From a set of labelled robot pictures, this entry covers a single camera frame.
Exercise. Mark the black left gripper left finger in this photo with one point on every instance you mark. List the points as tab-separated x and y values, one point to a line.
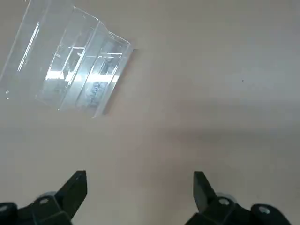
68	199

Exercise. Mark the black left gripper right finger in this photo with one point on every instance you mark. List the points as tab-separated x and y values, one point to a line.
206	201

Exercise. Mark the clear plastic holder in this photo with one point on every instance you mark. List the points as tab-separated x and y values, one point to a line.
70	70

